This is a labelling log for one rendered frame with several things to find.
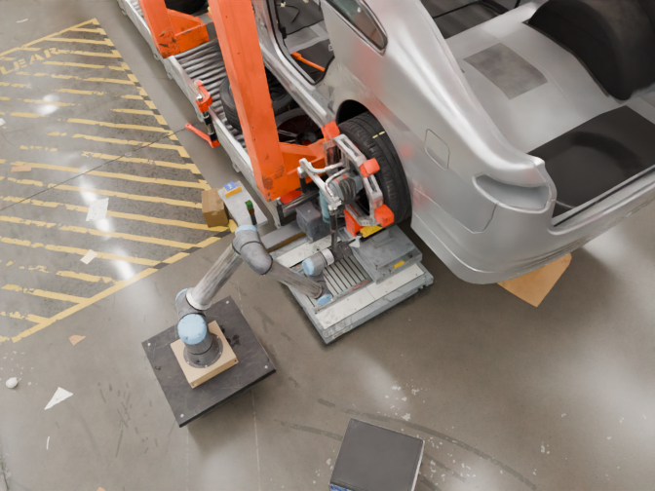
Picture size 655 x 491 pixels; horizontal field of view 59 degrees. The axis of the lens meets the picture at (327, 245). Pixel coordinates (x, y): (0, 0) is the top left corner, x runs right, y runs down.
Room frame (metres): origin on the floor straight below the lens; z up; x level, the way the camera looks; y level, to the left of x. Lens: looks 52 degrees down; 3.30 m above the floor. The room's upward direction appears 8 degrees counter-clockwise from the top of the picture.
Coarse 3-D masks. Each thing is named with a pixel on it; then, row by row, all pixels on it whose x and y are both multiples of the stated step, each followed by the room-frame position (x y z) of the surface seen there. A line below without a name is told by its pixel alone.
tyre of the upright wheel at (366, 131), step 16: (368, 112) 2.58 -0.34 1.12; (352, 128) 2.42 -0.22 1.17; (368, 128) 2.39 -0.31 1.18; (368, 144) 2.28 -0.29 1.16; (384, 144) 2.28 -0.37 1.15; (336, 160) 2.59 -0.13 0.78; (384, 160) 2.19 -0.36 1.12; (400, 160) 2.20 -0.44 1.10; (384, 176) 2.13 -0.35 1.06; (400, 176) 2.14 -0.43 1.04; (384, 192) 2.12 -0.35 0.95; (400, 192) 2.09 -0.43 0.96; (400, 208) 2.08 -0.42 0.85
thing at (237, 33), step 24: (216, 0) 2.57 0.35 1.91; (240, 0) 2.60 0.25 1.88; (216, 24) 2.66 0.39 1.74; (240, 24) 2.59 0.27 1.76; (240, 48) 2.58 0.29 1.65; (240, 72) 2.57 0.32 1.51; (264, 72) 2.62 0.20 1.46; (240, 96) 2.58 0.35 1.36; (264, 96) 2.61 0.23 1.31; (240, 120) 2.68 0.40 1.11; (264, 120) 2.60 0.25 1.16; (264, 144) 2.58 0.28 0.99; (264, 168) 2.57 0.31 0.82; (264, 192) 2.57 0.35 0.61; (288, 192) 2.62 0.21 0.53
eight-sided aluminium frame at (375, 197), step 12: (324, 144) 2.54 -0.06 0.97; (336, 144) 2.39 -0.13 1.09; (348, 144) 2.36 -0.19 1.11; (348, 156) 2.28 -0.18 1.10; (360, 156) 2.25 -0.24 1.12; (372, 180) 2.14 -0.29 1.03; (372, 192) 2.10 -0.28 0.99; (372, 204) 2.07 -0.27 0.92; (360, 216) 2.26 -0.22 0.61; (372, 216) 2.08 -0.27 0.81
